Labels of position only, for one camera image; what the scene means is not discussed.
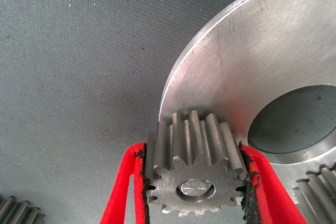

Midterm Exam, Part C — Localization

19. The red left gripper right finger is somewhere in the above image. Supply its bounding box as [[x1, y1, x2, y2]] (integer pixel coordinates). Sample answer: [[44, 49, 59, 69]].
[[238, 141, 308, 224]]

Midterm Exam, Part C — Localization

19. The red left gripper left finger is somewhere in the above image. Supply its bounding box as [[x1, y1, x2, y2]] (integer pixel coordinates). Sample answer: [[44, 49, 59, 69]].
[[99, 141, 151, 224]]

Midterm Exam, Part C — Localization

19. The small steel gear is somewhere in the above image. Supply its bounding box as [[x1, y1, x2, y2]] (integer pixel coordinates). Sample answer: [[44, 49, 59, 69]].
[[145, 110, 249, 218], [292, 162, 336, 224]]

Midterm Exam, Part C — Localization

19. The large steel gear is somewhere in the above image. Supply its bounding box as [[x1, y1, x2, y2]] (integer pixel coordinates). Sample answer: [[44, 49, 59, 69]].
[[0, 195, 46, 224]]

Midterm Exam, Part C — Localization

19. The dark grey table cloth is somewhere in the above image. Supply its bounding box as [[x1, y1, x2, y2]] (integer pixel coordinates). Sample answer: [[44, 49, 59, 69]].
[[0, 0, 336, 224]]

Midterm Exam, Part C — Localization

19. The round metal plate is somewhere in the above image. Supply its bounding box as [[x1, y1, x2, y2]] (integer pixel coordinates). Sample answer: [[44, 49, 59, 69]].
[[159, 0, 336, 205]]

